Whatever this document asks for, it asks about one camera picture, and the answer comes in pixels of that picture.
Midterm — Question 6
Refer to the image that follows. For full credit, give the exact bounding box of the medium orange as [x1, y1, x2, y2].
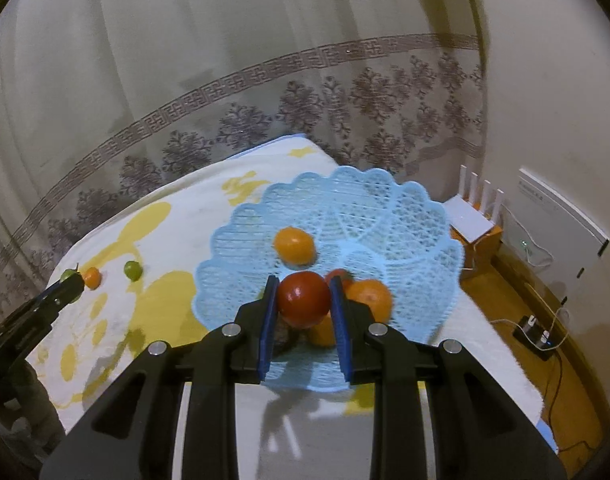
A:
[307, 312, 338, 350]

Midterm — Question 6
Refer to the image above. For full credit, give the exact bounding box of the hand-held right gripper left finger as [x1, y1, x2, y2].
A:
[38, 275, 280, 480]

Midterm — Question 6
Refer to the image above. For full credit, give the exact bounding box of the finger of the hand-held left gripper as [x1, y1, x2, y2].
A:
[0, 274, 86, 367]

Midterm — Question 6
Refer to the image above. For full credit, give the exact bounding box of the white cable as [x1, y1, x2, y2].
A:
[490, 280, 572, 348]

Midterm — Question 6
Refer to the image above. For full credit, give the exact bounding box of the black power strip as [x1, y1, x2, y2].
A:
[515, 315, 556, 361]

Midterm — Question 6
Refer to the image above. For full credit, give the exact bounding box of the large orange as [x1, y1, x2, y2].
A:
[345, 279, 393, 323]

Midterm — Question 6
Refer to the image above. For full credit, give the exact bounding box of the blue plastic lattice basket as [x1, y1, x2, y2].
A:
[194, 166, 464, 393]

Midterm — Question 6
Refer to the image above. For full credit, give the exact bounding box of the cream patterned curtain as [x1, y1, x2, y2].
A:
[0, 0, 490, 318]

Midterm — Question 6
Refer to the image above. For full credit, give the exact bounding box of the white wall panel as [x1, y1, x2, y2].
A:
[515, 167, 610, 306]

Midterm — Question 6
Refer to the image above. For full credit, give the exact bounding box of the orange wooden box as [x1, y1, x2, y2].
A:
[450, 225, 503, 281]

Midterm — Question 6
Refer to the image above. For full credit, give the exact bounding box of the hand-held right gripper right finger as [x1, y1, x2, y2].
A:
[329, 276, 568, 480]

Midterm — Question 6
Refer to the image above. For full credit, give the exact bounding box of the yellow-orange tomato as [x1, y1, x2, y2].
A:
[273, 226, 316, 267]

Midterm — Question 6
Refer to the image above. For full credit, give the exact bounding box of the black cable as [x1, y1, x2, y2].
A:
[540, 350, 603, 456]

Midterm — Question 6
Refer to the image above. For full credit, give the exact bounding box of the white router with antennas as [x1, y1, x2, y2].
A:
[442, 164, 506, 243]

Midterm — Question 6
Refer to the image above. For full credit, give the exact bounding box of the white blanket with yellow print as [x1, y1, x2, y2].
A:
[22, 133, 558, 480]

